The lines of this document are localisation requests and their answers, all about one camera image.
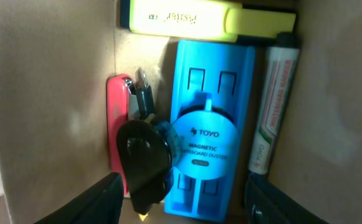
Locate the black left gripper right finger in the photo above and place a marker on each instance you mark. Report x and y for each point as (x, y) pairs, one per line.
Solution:
(264, 203)

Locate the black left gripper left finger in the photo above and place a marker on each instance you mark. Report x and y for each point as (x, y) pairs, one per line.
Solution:
(100, 204)

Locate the black teardrop glue bottle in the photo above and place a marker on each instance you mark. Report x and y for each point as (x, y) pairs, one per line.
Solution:
(145, 155)

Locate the blue plastic tool holder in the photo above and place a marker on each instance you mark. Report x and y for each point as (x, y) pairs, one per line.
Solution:
(211, 91)

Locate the black white marker pen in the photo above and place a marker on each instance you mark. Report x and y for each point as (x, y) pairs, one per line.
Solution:
(281, 61)

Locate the brown cardboard box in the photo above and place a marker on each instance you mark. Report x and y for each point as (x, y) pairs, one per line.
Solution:
(55, 57)

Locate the yellow black highlighter marker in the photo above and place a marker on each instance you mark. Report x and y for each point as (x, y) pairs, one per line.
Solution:
(222, 21)

